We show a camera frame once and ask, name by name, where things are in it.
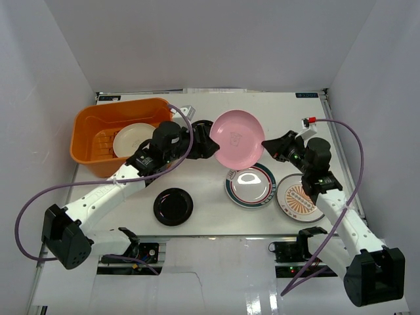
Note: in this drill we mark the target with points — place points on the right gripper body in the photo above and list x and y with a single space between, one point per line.
294 153

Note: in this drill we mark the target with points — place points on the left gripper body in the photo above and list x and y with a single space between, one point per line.
199 140

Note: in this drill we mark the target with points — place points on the pink plate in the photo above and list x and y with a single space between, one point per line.
239 135

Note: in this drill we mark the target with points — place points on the green rimmed white plate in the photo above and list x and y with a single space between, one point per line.
251 188

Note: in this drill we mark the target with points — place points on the orange sunburst plate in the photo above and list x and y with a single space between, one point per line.
293 201

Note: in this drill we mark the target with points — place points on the black plate front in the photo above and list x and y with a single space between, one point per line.
173 207

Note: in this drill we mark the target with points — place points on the black plate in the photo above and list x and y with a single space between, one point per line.
173 207
202 123

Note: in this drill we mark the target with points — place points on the white plain plate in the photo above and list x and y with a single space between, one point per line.
127 140

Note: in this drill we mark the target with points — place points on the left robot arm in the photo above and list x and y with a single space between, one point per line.
68 231

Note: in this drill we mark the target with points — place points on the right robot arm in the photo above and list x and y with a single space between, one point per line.
371 272

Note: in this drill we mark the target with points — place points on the orange plastic bin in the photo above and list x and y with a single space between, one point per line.
95 128

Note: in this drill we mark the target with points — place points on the black plate rear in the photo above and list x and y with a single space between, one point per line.
202 123

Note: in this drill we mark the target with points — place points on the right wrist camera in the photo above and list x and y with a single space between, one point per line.
309 128

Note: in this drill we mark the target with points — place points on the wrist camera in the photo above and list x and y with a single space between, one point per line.
187 111
309 128

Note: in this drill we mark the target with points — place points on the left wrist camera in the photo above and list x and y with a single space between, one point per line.
187 111

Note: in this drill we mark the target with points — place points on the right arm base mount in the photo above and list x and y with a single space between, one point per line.
292 255

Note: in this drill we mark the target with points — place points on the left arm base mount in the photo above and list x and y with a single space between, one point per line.
144 260

